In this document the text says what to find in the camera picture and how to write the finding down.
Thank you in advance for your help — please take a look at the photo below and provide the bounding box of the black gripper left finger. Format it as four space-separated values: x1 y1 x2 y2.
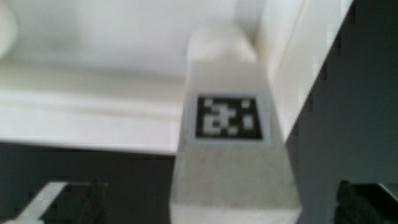
23 181 107 224

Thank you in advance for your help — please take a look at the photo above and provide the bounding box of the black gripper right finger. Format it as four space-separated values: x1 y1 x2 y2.
334 180 398 224

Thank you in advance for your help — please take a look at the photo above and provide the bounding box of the white leg with tag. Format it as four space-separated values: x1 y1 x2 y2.
169 26 302 224

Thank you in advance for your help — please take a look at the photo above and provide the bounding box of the white square tabletop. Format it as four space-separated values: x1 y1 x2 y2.
0 0 355 154

